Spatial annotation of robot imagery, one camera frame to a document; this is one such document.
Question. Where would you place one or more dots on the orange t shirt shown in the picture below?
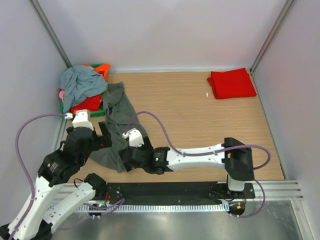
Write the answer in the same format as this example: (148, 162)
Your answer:
(102, 69)

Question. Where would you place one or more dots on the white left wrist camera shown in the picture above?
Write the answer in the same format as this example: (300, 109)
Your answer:
(81, 118)

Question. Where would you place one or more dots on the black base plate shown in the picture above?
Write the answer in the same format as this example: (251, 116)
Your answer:
(173, 193)

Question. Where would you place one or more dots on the pink garment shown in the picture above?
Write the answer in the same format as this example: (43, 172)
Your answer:
(61, 95)

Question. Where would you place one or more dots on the slotted white cable duct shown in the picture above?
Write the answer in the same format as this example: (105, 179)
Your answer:
(224, 207)

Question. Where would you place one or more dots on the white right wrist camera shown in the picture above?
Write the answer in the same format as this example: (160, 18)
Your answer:
(134, 137)

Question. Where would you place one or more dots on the light blue t shirt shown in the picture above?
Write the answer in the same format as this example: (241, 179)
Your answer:
(79, 83)

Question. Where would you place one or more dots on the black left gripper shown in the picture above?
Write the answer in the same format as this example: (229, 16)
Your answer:
(102, 141)

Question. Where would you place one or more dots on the dark grey t shirt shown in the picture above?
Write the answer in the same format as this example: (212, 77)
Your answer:
(118, 113)

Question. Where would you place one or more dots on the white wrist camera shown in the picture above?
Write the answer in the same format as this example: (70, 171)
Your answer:
(81, 118)
(134, 137)

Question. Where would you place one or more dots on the folded red t shirt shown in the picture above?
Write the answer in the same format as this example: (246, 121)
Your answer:
(231, 84)

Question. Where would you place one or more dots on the green plastic basket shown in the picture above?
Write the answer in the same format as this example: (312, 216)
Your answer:
(100, 112)

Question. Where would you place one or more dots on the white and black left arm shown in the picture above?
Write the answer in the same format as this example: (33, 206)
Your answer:
(35, 222)

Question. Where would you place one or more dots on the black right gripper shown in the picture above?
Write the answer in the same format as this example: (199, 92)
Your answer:
(146, 148)

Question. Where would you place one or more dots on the red t shirt in basket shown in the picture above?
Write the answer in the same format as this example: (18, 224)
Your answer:
(91, 104)

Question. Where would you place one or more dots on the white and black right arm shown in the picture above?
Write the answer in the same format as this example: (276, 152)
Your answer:
(232, 155)

